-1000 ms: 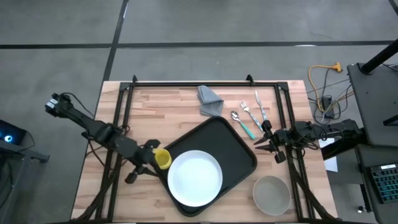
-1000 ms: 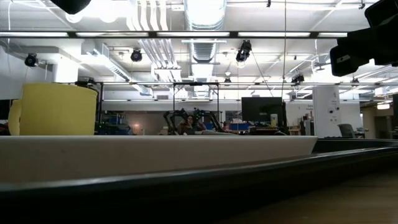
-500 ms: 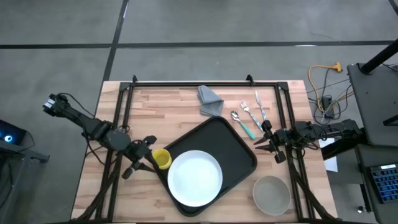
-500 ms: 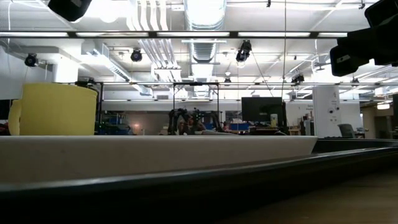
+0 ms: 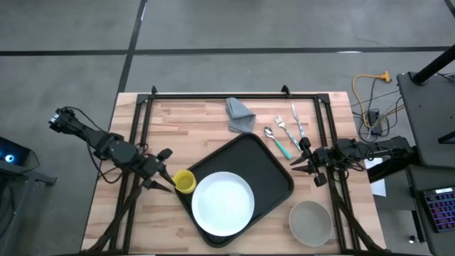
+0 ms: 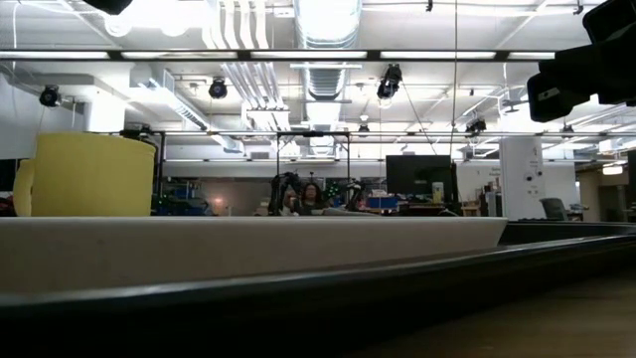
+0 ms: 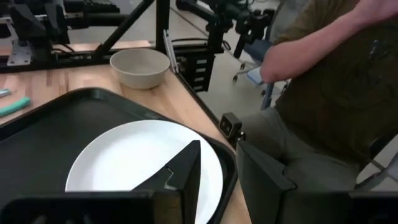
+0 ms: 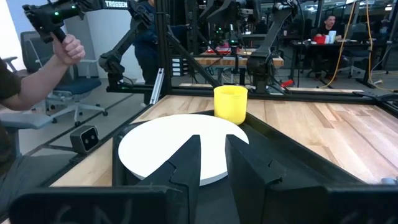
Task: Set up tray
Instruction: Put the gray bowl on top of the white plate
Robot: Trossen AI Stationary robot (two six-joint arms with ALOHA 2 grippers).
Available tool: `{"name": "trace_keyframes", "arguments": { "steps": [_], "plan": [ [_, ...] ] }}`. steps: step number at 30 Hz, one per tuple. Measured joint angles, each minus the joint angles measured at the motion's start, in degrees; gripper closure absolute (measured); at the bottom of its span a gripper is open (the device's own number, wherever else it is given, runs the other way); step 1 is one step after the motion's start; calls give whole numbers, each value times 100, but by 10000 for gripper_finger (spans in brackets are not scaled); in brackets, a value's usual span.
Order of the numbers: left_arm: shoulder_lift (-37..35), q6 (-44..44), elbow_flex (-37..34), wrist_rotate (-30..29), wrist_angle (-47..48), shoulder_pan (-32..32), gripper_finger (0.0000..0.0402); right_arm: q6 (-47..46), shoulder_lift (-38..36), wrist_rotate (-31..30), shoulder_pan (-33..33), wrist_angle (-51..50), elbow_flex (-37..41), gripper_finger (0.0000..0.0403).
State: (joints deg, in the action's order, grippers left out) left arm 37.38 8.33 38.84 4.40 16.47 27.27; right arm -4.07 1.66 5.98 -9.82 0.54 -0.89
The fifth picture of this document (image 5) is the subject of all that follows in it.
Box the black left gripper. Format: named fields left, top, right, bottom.
left=133, top=148, right=177, bottom=194

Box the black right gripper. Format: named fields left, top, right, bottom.
left=289, top=137, right=337, bottom=188

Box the yellow mug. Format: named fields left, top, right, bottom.
left=172, top=169, right=198, bottom=195

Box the spoon with teal handle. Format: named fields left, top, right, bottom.
left=263, top=126, right=294, bottom=161

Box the black plastic serving tray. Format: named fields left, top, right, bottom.
left=176, top=132, right=295, bottom=249

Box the light grey bowl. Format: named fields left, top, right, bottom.
left=288, top=200, right=333, bottom=247

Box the white round plate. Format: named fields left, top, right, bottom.
left=191, top=171, right=256, bottom=238

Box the grey cloth napkin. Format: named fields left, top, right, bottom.
left=225, top=97, right=257, bottom=134

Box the white paper sheet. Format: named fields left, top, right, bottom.
left=364, top=158, right=387, bottom=198

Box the black power adapter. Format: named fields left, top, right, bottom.
left=368, top=110, right=383, bottom=136

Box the dark grey side desk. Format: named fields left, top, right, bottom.
left=405, top=165, right=455, bottom=256
left=396, top=70, right=455, bottom=168

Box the grey metal stand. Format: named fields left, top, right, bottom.
left=0, top=159, right=58, bottom=188

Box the keyboard with coloured backlight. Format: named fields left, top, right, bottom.
left=422, top=187, right=455, bottom=234

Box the black computer with blue light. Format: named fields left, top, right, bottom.
left=0, top=137, right=31, bottom=166

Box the black pole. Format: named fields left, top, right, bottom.
left=411, top=44, right=455, bottom=85

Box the fork with patterned handle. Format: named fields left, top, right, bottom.
left=274, top=114, right=303, bottom=152

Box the knife with patterned handle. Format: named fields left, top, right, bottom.
left=291, top=102, right=306, bottom=140

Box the yellow extension cable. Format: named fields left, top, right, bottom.
left=351, top=70, right=392, bottom=131

